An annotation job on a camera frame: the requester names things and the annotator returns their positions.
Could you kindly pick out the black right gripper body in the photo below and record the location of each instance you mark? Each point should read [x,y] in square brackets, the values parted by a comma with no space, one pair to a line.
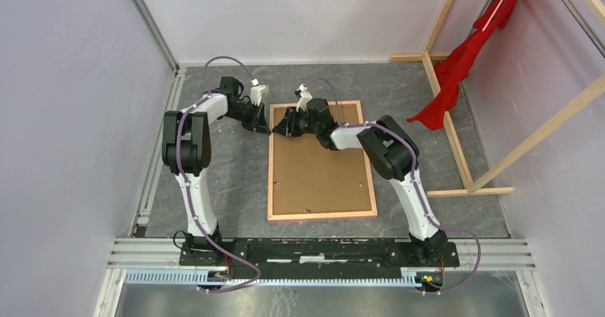
[300,123]

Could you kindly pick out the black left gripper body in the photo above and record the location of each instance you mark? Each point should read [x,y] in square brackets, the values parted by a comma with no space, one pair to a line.
[250,116]

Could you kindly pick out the brown backing board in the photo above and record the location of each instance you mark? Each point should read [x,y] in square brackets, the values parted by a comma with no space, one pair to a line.
[319,173]

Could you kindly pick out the pink wooden picture frame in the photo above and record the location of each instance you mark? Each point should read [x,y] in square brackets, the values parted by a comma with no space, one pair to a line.
[321,216]

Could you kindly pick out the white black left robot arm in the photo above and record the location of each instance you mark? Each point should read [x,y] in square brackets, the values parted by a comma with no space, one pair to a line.
[186,151]

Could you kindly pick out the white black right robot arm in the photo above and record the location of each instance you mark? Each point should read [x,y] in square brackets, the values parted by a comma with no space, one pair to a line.
[392,153]

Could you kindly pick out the red cloth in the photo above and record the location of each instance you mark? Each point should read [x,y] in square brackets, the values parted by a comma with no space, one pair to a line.
[455,68]

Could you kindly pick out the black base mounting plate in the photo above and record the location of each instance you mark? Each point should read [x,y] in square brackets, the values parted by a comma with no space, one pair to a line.
[317,258]

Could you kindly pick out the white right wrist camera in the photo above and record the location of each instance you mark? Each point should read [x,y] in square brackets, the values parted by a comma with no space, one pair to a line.
[304,97]

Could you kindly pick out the aluminium side rail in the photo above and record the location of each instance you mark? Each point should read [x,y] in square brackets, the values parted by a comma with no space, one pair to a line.
[149,186]

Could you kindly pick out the white slotted cable duct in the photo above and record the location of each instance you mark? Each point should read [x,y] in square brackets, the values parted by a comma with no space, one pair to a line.
[216,278]

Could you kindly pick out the aluminium front rail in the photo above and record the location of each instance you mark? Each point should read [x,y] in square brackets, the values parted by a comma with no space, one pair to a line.
[497,254]

